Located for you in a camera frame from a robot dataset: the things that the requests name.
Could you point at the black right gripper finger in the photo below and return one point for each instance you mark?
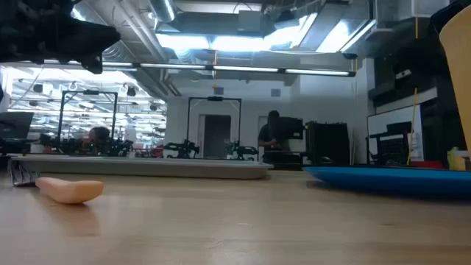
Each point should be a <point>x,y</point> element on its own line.
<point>441,16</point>

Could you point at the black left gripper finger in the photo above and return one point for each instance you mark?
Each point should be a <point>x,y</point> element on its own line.
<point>97,38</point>

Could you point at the yellow plastic cup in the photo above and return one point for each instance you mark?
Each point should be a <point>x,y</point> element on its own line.
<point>461,73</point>

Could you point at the blue round plate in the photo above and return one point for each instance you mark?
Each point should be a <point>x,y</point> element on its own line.
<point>386,180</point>

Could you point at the black background robot arm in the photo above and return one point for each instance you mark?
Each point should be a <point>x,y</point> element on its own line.
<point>243,151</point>
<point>182,149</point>

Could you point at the grey plastic tray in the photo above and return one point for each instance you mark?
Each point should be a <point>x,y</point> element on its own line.
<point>147,169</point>

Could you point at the black computer monitor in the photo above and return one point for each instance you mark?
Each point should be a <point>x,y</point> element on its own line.
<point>292,128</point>
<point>14,125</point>

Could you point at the person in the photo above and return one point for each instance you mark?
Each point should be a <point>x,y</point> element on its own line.
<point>98,138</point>
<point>270,136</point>

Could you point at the white whiteboard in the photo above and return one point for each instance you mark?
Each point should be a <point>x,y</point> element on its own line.
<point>395,117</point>

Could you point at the yellow bottle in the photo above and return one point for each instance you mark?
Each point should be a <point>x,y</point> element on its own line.
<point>455,160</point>

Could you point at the long LED light bar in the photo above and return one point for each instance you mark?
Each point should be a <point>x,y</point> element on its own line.
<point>243,68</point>

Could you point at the pink rectangular pad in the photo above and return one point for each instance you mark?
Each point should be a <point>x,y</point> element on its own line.
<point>427,165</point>

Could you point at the black cabinet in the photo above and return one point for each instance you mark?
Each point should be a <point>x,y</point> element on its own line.
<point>327,143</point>

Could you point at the black robot station frame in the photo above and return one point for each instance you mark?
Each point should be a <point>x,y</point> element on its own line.
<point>188,125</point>
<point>60,121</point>

